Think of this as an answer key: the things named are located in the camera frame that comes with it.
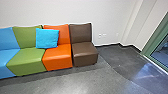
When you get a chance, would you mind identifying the brown sofa seat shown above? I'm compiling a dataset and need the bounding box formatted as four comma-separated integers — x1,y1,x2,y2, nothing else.
68,22,100,68

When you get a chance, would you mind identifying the orange sofa seat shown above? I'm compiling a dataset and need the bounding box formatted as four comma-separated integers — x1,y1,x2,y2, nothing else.
41,23,74,72

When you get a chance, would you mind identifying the light blue cushion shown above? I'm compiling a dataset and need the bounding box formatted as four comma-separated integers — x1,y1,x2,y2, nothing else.
35,27,60,50

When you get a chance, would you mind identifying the green sofa seat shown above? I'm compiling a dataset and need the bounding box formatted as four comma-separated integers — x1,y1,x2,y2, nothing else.
5,25,48,77

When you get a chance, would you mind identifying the blue sofa seat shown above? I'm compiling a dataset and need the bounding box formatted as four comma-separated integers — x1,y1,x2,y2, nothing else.
0,26,21,80

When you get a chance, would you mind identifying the white double wall outlet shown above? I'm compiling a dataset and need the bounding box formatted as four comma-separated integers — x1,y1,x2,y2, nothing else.
97,32,108,38

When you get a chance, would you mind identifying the green glass door frame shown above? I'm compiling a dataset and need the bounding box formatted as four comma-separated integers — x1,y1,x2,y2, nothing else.
139,19,168,73

